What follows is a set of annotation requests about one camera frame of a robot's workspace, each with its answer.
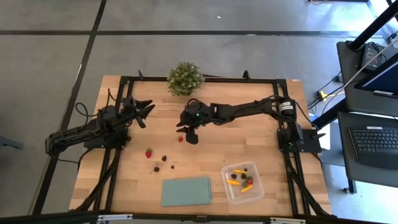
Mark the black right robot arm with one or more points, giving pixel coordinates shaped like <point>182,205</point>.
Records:
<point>248,107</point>

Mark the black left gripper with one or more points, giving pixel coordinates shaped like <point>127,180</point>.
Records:
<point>130,109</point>

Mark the clear plastic tupperware container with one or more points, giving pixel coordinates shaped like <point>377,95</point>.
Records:
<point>258,194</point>

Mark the black power adapter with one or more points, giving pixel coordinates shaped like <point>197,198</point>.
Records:
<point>370,57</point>

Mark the folded pale green cloth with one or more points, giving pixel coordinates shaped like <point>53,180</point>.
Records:
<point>186,191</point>

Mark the black desk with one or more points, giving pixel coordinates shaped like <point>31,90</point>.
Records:
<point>345,155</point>
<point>349,99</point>

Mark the large dark toy blackberry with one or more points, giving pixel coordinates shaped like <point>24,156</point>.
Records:
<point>163,158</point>

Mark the large red toy strawberry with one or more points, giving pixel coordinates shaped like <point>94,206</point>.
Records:
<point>148,154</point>
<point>249,180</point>

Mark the black aluminium table frame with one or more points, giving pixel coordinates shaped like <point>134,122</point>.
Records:
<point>217,80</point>

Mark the dark blackberry with stem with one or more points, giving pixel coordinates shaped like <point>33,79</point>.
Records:
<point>156,169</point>

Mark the small orange toy pepper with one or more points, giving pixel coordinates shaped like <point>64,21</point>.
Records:
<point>246,188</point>

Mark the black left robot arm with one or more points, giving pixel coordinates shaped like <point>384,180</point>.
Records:
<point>77,133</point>

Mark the grey floor object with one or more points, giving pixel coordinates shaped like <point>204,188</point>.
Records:
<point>9,143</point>

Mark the black rig crossbar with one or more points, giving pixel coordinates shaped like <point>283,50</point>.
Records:
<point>46,217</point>

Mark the black keyboard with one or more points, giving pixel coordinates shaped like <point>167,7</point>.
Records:
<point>373,143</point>

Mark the yellow power plug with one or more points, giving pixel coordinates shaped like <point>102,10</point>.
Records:
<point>321,94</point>

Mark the black diagonal pole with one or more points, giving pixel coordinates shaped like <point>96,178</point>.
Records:
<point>373,26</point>

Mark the small red toy strawberry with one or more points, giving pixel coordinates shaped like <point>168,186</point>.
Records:
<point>180,139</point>

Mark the artificial green potted plant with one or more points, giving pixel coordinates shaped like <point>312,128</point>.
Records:
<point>185,79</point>

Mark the white paper sheet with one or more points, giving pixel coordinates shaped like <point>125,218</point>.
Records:
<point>326,143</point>

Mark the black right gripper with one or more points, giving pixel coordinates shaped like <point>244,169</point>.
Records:
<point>197,113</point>

